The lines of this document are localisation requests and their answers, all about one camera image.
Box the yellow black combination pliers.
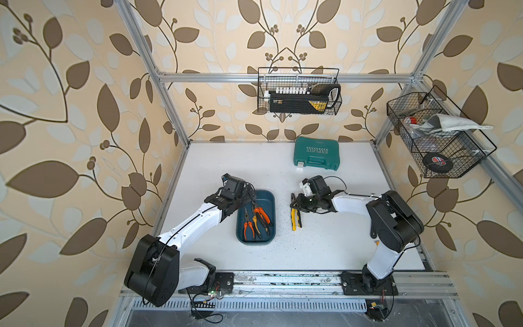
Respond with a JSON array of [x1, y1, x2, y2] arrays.
[[291, 193, 302, 231]]

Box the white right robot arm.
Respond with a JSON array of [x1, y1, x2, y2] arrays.
[[290, 175, 424, 289]]

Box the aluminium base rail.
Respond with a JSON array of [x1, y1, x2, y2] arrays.
[[189, 271, 458, 300]]

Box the black yellow tool box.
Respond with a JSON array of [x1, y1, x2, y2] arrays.
[[269, 93, 329, 114]]

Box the green plastic tool case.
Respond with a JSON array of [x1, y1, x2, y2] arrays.
[[293, 136, 340, 171]]

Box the grey cloth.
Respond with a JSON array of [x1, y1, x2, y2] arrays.
[[411, 114, 493, 134]]

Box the black wire basket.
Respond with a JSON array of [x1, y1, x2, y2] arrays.
[[255, 66, 343, 115], [387, 86, 497, 178]]

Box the small orange handled pliers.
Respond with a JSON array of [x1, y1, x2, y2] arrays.
[[243, 210, 256, 243]]

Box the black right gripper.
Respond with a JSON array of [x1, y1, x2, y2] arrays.
[[290, 193, 320, 212]]

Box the large orange handled pliers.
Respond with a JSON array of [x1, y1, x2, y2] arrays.
[[251, 200, 272, 236]]

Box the black tape roll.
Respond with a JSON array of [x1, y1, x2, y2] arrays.
[[422, 153, 454, 174]]

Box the aluminium frame post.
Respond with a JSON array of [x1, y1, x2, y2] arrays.
[[373, 0, 469, 148]]

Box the black wire basket back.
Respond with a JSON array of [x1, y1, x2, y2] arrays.
[[255, 66, 343, 115]]

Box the small yellow handled pliers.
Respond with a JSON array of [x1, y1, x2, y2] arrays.
[[253, 213, 262, 239]]

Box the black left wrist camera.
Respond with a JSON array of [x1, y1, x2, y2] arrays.
[[221, 173, 245, 193]]

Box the dark teal storage tray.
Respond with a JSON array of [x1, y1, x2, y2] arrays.
[[236, 190, 276, 245]]

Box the black wire basket right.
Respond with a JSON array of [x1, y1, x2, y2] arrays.
[[387, 86, 497, 178]]

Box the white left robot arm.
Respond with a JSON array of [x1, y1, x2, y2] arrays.
[[124, 179, 256, 307]]

